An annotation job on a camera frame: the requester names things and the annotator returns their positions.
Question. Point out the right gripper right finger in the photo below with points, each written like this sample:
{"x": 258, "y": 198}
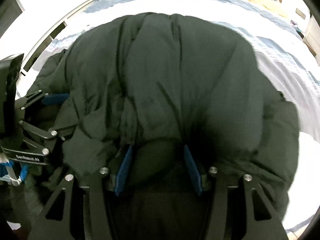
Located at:
{"x": 193, "y": 172}

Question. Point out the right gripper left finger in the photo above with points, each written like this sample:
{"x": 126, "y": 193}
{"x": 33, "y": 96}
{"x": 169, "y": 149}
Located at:
{"x": 123, "y": 158}

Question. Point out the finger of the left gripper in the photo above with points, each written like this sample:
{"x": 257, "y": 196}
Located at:
{"x": 55, "y": 99}

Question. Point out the black puffer jacket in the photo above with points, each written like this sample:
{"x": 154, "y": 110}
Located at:
{"x": 159, "y": 82}

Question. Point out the left hand blue-white glove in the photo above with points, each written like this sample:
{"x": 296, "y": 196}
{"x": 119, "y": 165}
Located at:
{"x": 13, "y": 174}

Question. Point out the white low shelf unit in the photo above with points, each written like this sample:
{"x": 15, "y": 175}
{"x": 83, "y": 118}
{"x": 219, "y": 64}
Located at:
{"x": 38, "y": 27}

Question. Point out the striped duvet cover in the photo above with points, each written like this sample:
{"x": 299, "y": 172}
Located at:
{"x": 281, "y": 54}

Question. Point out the wooden nightstand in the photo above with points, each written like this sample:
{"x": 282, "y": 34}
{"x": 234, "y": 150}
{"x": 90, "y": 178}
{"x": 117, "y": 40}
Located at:
{"x": 312, "y": 46}

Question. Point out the wall socket plate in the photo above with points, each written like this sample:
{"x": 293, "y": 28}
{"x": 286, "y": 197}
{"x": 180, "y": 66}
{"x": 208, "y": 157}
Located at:
{"x": 300, "y": 14}

